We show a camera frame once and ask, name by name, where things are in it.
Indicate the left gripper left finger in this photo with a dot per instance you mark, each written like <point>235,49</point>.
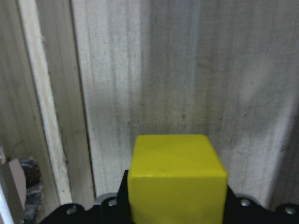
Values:
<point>116,209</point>

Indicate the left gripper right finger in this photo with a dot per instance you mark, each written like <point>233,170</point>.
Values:
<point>239,209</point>

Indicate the yellow block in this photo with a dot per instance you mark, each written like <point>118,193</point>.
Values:
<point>176,179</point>

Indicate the light wooden drawer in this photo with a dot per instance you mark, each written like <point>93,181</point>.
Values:
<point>81,79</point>

